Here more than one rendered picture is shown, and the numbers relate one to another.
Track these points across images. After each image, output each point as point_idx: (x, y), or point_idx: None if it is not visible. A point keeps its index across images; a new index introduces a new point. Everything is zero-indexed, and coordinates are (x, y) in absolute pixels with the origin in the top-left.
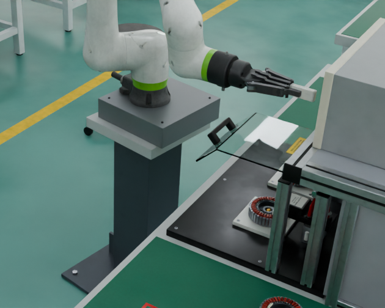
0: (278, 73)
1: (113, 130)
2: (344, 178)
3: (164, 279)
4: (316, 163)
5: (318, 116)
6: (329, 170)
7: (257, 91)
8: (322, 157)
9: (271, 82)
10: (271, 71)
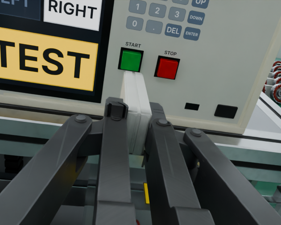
0: (15, 177)
1: None
2: (264, 103)
3: None
4: (278, 126)
5: (272, 64)
6: (273, 114)
7: None
8: (254, 121)
9: (188, 180)
10: (12, 223)
